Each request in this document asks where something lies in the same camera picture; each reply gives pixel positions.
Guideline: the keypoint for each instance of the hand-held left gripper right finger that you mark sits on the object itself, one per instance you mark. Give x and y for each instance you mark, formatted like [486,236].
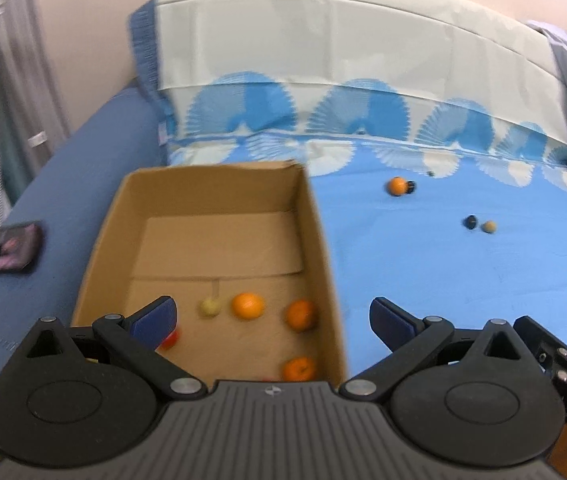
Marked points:
[392,321]

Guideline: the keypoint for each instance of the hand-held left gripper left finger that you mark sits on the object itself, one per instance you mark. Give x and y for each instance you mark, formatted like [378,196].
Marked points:
[156,319]

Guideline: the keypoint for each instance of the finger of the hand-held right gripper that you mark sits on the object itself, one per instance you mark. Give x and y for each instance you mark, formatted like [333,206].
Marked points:
[543,337]

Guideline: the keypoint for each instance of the small red cherry tomato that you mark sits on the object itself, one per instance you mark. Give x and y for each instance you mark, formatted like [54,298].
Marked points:
[172,341]

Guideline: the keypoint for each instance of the small orange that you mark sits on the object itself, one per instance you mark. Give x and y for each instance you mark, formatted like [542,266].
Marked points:
[301,315]
[248,306]
[298,369]
[397,186]

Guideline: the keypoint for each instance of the brown cardboard box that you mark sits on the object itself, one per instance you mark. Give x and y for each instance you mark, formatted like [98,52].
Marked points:
[213,245]

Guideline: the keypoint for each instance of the small yellow plum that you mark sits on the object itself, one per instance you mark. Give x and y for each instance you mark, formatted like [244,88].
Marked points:
[209,307]

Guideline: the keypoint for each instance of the blue fan-print cloth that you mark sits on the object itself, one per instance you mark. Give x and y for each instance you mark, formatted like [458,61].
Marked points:
[413,270]

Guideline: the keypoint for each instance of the small tan longan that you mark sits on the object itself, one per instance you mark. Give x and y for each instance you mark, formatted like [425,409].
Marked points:
[488,227]

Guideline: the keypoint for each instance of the dark blue grape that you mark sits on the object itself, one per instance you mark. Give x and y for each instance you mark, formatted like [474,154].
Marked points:
[470,222]
[412,187]

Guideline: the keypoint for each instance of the black smartphone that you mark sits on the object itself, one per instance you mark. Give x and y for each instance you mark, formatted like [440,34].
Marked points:
[3,252]

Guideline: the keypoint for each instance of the blue sofa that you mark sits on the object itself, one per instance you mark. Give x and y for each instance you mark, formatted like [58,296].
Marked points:
[63,170]

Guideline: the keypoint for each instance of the white curtain clip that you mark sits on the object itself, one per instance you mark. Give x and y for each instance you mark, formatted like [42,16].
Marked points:
[37,139]

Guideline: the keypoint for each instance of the grey curtain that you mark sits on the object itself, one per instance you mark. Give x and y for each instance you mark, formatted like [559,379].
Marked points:
[38,85]

